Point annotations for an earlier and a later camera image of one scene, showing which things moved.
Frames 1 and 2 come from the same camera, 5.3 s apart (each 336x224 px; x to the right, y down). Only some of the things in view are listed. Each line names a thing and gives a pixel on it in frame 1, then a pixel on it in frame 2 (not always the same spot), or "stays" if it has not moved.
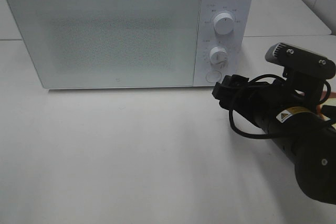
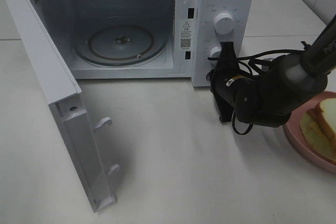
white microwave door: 109,37 to 79,129
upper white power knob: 223,23 stays
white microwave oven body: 83,30 stays
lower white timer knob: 218,55 stays
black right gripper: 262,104 to 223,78
